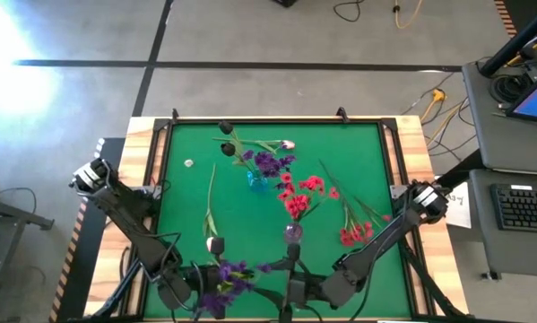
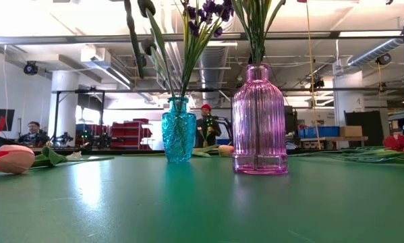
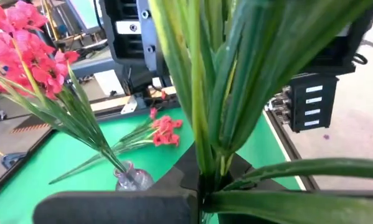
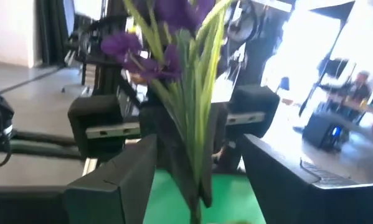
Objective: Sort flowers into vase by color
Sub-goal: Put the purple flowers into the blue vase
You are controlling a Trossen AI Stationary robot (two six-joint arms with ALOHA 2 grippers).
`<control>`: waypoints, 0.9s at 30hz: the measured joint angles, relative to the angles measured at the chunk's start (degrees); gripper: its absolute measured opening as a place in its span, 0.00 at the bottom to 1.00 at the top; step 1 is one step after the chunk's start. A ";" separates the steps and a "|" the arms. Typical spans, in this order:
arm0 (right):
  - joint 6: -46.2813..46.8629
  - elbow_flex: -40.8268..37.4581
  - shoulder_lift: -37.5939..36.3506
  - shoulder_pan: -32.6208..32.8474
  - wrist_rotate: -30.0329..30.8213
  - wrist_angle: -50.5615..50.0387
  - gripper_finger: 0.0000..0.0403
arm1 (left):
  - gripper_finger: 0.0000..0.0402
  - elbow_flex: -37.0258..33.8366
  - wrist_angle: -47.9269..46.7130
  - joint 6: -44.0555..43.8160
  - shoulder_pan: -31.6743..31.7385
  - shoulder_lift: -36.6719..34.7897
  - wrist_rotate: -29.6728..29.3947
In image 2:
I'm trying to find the pink artificial tulip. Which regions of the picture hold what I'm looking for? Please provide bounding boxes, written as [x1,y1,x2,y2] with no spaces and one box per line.
[0,144,115,175]
[122,144,235,159]

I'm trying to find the red storage rack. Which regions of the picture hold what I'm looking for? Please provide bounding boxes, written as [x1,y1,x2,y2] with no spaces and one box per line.
[86,117,154,151]

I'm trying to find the black metal frame stand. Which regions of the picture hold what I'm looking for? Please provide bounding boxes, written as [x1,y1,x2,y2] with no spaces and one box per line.
[52,88,107,149]

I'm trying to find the wide silver ventilation duct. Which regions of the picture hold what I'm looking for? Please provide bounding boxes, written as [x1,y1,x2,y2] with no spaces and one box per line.
[190,0,237,107]

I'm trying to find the black panel board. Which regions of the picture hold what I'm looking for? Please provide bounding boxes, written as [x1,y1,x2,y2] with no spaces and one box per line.
[343,110,385,148]

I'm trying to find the pink ribbed glass vase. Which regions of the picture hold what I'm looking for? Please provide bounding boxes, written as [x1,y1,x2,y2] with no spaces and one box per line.
[231,63,289,176]

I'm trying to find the dark purple artificial tulip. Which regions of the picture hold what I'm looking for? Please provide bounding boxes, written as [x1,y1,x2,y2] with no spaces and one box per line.
[140,37,175,99]
[136,0,177,99]

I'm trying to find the black ceiling cable reel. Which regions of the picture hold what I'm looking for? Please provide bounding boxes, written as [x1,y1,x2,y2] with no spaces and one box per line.
[22,60,39,76]
[376,53,393,66]
[133,53,148,69]

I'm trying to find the yellow hanging rope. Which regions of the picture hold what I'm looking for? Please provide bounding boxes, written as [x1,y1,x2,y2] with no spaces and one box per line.
[304,0,321,150]

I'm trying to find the wooden workbench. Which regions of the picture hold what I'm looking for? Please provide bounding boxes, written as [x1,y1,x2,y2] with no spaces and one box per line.
[299,136,370,150]

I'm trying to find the small yellow tulip bunch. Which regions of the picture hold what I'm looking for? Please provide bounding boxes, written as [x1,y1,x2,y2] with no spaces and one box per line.
[196,126,213,148]

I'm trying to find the cardboard box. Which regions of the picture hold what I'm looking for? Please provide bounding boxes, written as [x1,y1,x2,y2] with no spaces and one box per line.
[339,125,364,138]

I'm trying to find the white round column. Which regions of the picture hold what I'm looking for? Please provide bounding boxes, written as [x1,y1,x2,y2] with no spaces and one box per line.
[333,70,365,128]
[49,69,80,139]

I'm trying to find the green table mat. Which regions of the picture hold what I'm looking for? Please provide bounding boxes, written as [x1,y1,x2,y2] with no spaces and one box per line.
[0,148,404,243]

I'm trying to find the person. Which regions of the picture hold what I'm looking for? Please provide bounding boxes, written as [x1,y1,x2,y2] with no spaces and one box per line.
[194,103,223,149]
[18,120,51,149]

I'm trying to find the teal textured glass vase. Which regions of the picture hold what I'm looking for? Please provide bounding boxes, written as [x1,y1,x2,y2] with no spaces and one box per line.
[161,97,198,163]

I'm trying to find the blue storage bin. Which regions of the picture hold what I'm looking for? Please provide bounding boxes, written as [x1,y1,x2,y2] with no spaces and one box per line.
[298,126,341,139]

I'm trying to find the grey horizontal beam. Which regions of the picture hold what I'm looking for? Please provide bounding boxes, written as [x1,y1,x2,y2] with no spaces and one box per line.
[0,30,404,47]

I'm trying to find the white rectangular air duct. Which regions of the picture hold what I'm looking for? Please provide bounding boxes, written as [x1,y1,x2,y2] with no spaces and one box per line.
[80,46,134,90]

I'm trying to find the ceiling light fixture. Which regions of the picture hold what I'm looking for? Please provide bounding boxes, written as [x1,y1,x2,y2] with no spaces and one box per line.
[206,40,239,49]

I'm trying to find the black wall monitor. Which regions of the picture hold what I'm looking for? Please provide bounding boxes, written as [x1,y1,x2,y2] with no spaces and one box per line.
[0,108,16,132]

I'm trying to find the slim silver ventilation duct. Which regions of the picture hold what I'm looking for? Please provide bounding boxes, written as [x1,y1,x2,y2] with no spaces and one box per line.
[348,38,404,68]

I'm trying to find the background robot with green lights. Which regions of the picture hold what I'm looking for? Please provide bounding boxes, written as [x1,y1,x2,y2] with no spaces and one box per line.
[71,124,110,150]

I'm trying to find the black desktop monitor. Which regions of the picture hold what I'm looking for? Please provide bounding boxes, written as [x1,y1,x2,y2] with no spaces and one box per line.
[283,105,299,143]

